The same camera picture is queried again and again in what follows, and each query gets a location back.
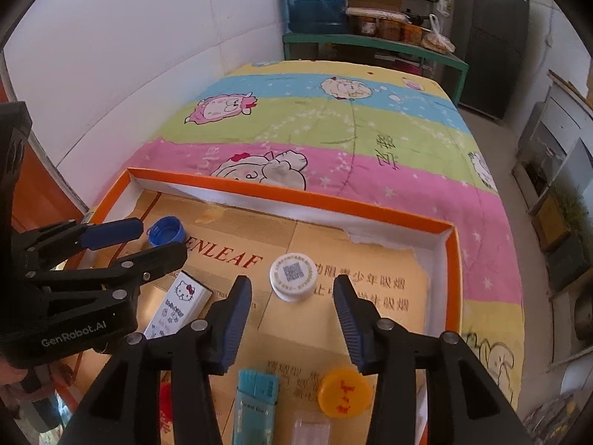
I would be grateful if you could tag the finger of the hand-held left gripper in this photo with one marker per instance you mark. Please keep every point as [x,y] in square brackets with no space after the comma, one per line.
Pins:
[153,259]
[111,234]

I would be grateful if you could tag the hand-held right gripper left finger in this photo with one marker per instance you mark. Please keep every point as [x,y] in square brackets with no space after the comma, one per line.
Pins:
[231,324]

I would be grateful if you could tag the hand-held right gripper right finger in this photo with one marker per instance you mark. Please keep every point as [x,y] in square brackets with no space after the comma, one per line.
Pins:
[352,324]

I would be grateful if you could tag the blue bottle cap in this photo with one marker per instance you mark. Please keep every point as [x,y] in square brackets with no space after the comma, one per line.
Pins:
[164,232]

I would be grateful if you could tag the white cartoon rectangular case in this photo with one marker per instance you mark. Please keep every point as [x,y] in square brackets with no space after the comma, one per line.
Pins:
[178,303]

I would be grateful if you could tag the printed orange bottle cap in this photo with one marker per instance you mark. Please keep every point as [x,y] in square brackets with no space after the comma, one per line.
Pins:
[345,391]

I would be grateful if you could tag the white bottle cap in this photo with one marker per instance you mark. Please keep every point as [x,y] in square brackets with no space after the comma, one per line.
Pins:
[293,276]

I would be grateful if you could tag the shallow orange-rimmed cardboard box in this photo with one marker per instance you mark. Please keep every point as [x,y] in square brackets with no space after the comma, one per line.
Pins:
[324,250]

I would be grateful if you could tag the light blue tube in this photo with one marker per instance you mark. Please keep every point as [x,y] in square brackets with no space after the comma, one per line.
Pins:
[257,408]

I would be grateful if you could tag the clear glitter bottle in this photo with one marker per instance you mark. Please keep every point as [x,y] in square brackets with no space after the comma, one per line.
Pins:
[311,433]

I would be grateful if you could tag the person's left hand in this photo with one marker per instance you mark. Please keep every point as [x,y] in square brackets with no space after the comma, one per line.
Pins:
[11,374]

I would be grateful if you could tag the brown wooden door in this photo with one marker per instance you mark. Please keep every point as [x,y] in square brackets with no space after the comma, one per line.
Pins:
[46,194]

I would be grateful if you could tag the printed cartoon blanket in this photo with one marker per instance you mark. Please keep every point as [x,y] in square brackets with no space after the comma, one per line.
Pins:
[370,139]

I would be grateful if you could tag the green table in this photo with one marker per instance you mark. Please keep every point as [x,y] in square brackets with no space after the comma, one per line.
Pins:
[370,44]

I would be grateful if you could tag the plastic bag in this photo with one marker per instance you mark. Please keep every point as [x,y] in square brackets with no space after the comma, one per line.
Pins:
[438,39]

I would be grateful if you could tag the metal shelf unit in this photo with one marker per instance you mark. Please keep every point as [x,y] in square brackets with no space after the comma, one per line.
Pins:
[394,14]

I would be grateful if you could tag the dark refrigerator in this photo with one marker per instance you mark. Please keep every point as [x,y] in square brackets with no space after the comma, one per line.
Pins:
[491,41]

